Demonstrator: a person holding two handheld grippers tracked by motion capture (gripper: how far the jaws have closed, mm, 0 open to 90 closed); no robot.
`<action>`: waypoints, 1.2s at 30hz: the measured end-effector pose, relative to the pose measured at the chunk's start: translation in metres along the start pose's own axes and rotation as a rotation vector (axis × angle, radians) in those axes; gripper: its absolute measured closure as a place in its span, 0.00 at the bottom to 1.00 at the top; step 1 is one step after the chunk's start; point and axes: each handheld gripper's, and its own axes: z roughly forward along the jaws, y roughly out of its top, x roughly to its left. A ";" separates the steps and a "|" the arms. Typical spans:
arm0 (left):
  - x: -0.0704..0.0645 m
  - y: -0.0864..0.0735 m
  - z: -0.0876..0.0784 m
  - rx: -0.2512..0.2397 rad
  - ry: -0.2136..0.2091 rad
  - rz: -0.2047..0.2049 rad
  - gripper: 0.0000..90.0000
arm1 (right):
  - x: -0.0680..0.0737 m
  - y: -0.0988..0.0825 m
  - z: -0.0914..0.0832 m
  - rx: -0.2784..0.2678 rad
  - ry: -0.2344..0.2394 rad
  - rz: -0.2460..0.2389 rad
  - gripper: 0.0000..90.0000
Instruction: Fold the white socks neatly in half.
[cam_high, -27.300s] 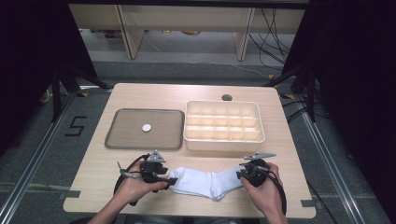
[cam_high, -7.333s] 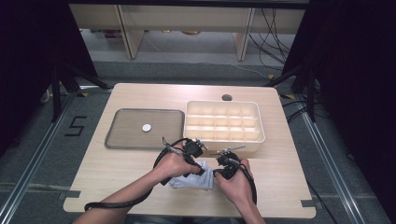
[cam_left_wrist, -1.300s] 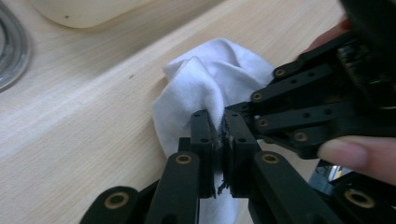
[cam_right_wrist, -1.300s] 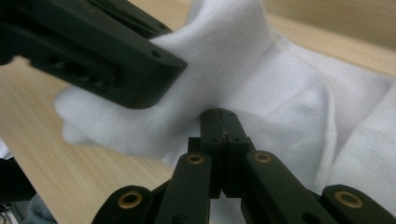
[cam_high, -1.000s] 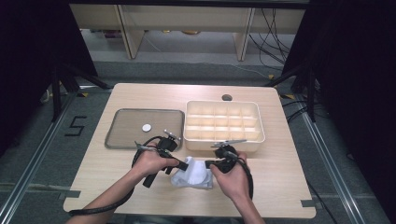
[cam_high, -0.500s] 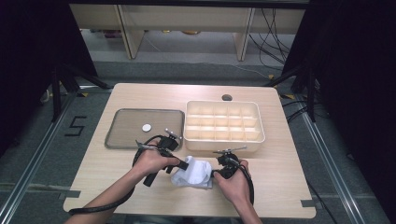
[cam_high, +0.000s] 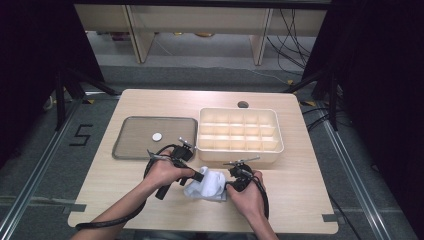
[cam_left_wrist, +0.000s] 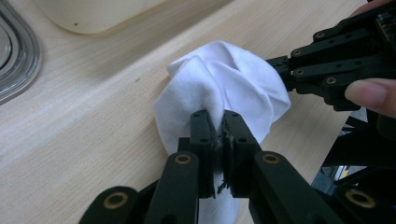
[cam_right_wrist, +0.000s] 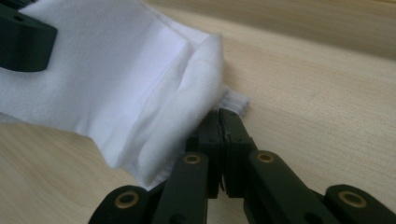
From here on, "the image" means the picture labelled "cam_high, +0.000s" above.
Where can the light wooden background desk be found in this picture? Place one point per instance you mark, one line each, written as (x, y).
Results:
(200, 18)

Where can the black metal stand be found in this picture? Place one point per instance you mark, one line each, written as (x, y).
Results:
(60, 100)
(333, 100)

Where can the cream compartment storage box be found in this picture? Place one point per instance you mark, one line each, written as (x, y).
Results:
(240, 156)

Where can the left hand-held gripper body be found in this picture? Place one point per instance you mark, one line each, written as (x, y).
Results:
(182, 153)

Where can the dark curtain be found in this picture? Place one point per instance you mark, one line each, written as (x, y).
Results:
(33, 66)
(383, 83)

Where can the dark round table grommet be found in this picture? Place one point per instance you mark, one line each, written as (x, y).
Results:
(243, 104)

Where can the person's left hand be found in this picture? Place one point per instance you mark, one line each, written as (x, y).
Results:
(163, 173)

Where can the white sock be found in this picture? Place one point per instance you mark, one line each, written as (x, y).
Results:
(208, 186)

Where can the person's right hand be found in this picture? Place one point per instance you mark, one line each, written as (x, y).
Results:
(248, 201)

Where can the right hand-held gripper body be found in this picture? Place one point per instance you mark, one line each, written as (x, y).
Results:
(239, 174)

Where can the aluminium floor rail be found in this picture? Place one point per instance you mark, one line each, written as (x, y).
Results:
(43, 161)
(356, 181)

